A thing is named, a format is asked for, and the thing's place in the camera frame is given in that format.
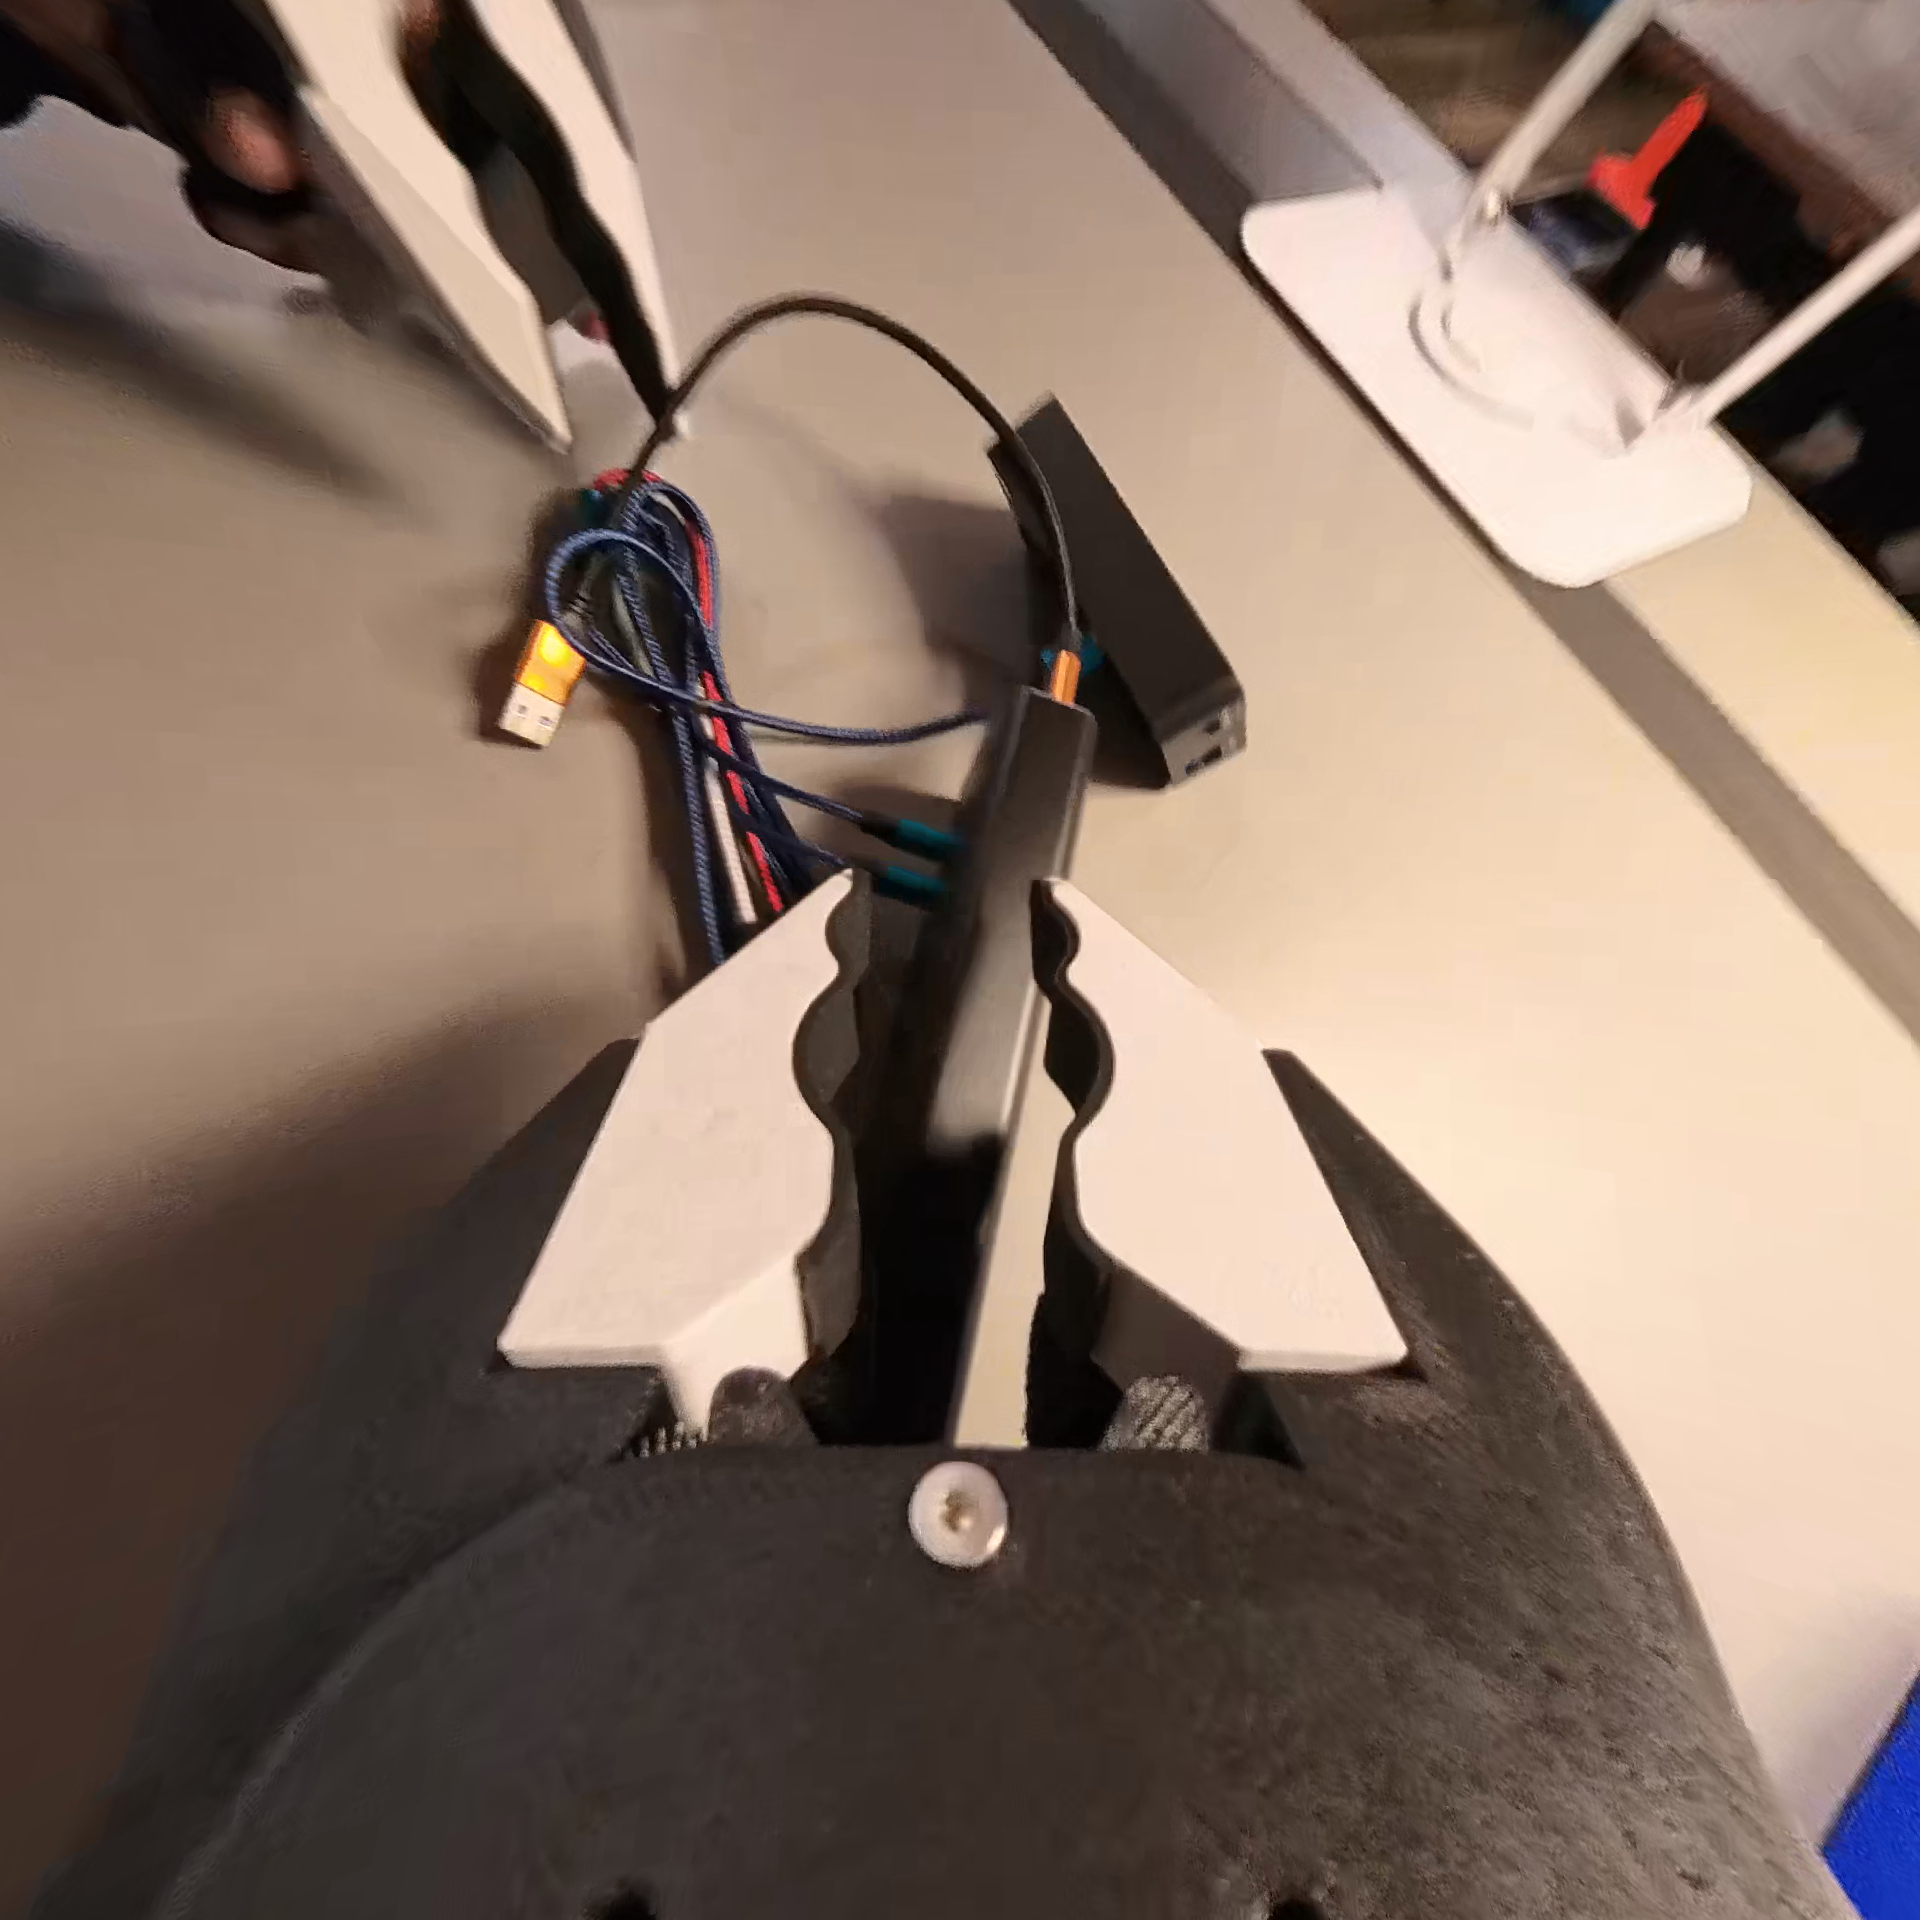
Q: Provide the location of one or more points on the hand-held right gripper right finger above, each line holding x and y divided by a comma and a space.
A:
1215, 1203

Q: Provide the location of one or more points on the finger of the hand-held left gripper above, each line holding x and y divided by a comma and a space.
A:
416, 207
580, 122

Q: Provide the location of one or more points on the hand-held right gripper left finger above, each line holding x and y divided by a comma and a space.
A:
686, 1178

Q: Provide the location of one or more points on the slim black usb hub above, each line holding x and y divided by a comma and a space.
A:
994, 930

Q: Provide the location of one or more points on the thick black usb hub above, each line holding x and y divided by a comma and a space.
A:
1139, 634

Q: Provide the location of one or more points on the person's left hand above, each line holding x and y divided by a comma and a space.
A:
255, 147

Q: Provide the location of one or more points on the white lamp stand base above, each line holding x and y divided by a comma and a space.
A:
1349, 301

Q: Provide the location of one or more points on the blue box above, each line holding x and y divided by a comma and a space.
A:
1879, 1829

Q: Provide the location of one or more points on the orange traffic cone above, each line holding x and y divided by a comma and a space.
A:
1644, 163

